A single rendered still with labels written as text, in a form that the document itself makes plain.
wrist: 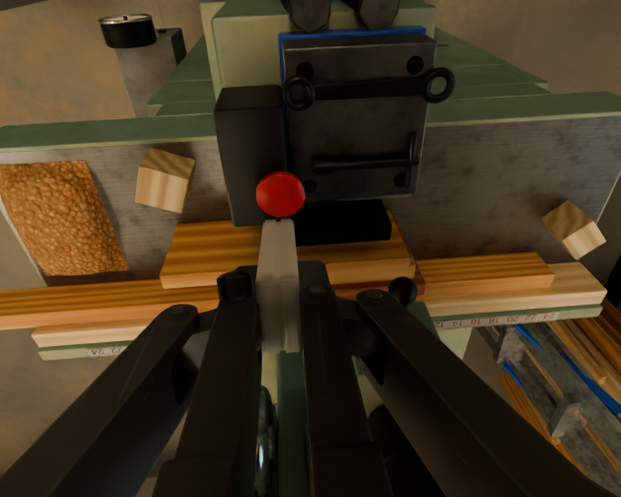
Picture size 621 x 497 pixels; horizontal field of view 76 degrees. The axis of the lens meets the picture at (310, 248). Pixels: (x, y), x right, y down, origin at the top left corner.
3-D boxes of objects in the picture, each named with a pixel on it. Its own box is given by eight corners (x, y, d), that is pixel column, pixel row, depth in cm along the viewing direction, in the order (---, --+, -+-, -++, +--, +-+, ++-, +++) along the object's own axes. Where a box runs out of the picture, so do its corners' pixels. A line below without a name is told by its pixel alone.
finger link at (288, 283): (276, 281, 13) (299, 280, 13) (278, 218, 20) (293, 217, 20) (283, 355, 15) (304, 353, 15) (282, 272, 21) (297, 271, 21)
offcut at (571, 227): (539, 218, 42) (561, 241, 39) (568, 199, 41) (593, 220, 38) (553, 237, 44) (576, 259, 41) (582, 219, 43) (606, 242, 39)
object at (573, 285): (580, 260, 46) (608, 290, 42) (574, 274, 47) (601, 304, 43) (51, 300, 44) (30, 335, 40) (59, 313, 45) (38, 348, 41)
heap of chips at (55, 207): (85, 160, 35) (72, 174, 32) (129, 269, 42) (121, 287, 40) (-16, 166, 34) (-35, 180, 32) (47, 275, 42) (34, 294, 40)
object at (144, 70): (180, 25, 60) (170, 34, 54) (197, 106, 68) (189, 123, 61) (124, 28, 60) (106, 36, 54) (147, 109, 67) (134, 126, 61)
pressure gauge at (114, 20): (160, 10, 53) (144, 19, 46) (167, 41, 55) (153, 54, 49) (111, 12, 53) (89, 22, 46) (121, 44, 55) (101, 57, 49)
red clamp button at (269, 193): (303, 167, 24) (304, 175, 23) (305, 209, 26) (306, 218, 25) (253, 170, 24) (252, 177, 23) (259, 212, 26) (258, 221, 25)
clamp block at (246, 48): (407, -9, 31) (447, 5, 24) (391, 153, 40) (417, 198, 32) (218, 0, 31) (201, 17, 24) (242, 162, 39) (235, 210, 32)
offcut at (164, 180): (189, 192, 37) (181, 214, 34) (146, 180, 36) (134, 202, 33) (196, 159, 35) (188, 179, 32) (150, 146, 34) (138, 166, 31)
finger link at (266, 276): (283, 355, 15) (262, 356, 15) (282, 272, 21) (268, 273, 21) (276, 281, 13) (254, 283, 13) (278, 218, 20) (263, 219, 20)
